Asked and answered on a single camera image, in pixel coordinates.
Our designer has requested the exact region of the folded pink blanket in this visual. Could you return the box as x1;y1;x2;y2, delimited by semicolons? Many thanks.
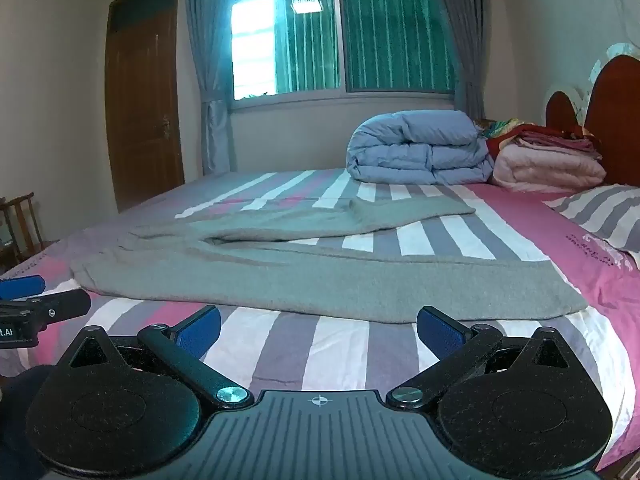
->
492;142;609;192

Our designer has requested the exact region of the grey curtain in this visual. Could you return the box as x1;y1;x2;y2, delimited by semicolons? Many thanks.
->
184;0;242;177
431;0;487;122

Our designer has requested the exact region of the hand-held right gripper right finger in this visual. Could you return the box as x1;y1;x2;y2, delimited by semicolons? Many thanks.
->
387;305;574;410

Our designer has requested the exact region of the folded blue duvet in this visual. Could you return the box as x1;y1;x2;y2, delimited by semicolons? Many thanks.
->
346;110;496;186

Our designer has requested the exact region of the window with green bars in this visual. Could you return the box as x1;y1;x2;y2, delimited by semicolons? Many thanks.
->
230;0;459;111

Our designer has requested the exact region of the wooden door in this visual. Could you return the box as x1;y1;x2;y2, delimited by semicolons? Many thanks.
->
103;0;186;214

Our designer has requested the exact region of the wooden chair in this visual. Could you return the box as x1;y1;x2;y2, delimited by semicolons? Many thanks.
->
0;191;44;274

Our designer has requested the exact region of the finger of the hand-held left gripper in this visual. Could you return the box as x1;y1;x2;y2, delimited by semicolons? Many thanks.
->
0;274;46;301
0;288;92;333

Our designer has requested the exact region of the wooden headboard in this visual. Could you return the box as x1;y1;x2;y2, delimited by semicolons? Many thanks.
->
544;55;640;189

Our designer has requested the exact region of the bed with striped sheet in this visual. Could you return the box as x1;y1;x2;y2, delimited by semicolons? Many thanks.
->
0;167;640;473

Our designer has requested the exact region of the grey blanket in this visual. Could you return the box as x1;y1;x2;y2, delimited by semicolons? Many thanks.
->
70;195;589;325

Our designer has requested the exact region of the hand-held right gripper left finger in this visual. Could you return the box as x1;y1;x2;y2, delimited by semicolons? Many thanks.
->
67;305;254;409

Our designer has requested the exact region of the red folded cloth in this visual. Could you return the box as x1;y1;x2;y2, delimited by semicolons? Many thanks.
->
475;117;604;161

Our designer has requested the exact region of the striped pillow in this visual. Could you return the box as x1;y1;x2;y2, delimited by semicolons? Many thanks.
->
542;183;640;267

